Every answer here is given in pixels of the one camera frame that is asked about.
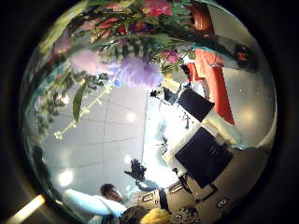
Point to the orange vase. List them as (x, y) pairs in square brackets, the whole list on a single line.
[(201, 18)]

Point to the person in white shirt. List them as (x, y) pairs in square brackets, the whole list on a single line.
[(93, 203)]

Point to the black box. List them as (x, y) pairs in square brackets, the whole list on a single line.
[(246, 59)]

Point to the flower bouquet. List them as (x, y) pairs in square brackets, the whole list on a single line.
[(137, 71)]

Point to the black operator glove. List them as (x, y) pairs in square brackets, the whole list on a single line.
[(136, 170)]

